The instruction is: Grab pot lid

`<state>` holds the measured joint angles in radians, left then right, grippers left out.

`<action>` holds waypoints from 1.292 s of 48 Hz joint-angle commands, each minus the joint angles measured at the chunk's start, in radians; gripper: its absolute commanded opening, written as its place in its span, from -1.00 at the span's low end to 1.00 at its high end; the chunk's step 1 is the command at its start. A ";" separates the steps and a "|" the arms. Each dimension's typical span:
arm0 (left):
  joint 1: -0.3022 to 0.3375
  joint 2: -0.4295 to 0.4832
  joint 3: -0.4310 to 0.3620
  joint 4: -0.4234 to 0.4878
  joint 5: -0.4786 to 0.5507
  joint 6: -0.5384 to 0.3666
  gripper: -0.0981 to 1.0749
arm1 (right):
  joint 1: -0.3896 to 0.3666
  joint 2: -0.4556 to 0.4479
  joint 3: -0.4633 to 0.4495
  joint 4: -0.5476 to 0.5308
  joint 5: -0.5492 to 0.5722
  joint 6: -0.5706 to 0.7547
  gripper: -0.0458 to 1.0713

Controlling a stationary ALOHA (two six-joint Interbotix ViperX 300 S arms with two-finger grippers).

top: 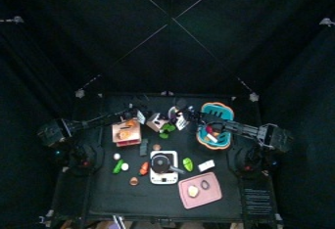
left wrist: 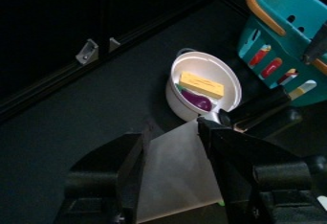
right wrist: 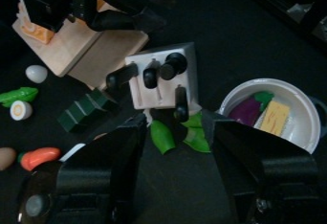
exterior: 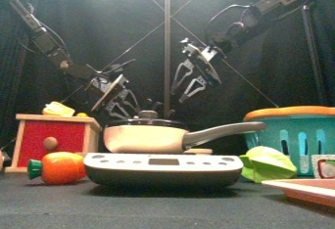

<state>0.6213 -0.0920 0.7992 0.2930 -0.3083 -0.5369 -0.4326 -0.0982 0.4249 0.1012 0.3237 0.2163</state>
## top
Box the green toy leaf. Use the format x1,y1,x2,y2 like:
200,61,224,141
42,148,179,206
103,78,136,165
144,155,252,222
182,157,195,173

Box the teal basket orange rim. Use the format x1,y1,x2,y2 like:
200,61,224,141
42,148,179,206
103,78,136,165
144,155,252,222
195,101,235,151

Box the orange toy carrot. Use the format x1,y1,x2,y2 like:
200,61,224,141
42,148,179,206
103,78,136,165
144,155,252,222
138,160,151,177

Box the small white box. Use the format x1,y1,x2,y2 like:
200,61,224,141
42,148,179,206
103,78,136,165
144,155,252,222
196,159,218,173

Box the dark ring toy slice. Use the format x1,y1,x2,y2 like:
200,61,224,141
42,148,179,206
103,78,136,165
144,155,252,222
199,179,212,191

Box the pink white cube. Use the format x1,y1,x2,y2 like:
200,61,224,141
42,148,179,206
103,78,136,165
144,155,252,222
146,112,170,133

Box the green toy pea pod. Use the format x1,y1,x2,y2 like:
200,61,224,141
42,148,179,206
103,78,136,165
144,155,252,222
111,159,126,175

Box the red white toy in basket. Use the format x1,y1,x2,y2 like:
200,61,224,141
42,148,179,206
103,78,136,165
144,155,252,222
204,125,220,144

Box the white toy stove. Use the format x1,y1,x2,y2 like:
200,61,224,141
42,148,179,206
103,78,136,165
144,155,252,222
148,150,180,186

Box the black toy pot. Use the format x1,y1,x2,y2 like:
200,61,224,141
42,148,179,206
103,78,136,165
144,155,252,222
150,153,187,175

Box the yellow toy food slice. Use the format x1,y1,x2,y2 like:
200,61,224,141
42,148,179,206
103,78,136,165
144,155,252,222
186,184,202,199

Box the pink cutting board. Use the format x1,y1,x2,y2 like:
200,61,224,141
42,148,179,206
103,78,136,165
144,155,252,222
176,171,224,210

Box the purple toy eggplant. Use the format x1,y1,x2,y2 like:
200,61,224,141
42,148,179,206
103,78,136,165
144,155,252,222
167,106,180,123

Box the black pot lid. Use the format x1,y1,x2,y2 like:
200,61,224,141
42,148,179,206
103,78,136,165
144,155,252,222
151,154,171,174

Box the dark grey block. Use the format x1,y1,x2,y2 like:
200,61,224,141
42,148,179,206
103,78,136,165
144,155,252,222
139,137,151,158

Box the green toy pepper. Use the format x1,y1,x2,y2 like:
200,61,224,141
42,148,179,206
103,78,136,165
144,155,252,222
159,122,178,140

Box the thin white cord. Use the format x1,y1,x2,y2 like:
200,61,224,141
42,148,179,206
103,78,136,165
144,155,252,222
120,0,255,96
79,0,232,92

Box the pink orange toy box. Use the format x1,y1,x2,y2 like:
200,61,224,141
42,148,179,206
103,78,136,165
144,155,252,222
110,118,144,148

